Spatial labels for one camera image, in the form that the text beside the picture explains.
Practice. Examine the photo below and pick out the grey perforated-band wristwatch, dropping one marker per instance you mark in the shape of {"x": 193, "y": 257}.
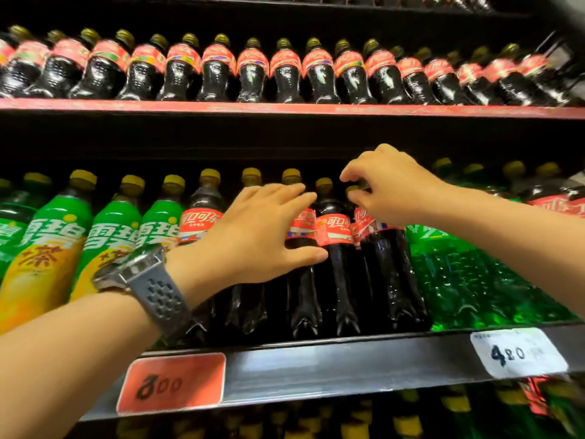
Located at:
{"x": 160, "y": 301}

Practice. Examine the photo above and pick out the yellow-capped red-label cola bottle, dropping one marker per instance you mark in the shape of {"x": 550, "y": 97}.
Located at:
{"x": 304, "y": 306}
{"x": 388, "y": 278}

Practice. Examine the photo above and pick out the person's left hand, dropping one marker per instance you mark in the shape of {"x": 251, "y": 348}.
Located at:
{"x": 247, "y": 242}

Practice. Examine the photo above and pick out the black metal shelf rack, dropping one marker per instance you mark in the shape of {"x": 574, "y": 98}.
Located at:
{"x": 343, "y": 365}

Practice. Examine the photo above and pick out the red price tag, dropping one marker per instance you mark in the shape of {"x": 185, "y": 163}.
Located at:
{"x": 171, "y": 384}

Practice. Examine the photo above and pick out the small red-label cola bottle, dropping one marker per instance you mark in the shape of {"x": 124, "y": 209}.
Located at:
{"x": 548, "y": 196}

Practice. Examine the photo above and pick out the yellow-green soda bottle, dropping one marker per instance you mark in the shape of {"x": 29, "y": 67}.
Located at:
{"x": 160, "y": 224}
{"x": 109, "y": 233}
{"x": 45, "y": 251}

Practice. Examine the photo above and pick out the person's left forearm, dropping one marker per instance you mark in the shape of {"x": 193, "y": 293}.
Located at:
{"x": 59, "y": 374}

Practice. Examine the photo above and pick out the white price tag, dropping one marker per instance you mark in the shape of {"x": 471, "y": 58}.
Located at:
{"x": 518, "y": 352}

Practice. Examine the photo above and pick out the row of pink-label dark bottles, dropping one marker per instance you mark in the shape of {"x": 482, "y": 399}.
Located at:
{"x": 215, "y": 77}

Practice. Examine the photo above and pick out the person's right hand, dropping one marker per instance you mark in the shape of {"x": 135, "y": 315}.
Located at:
{"x": 397, "y": 192}

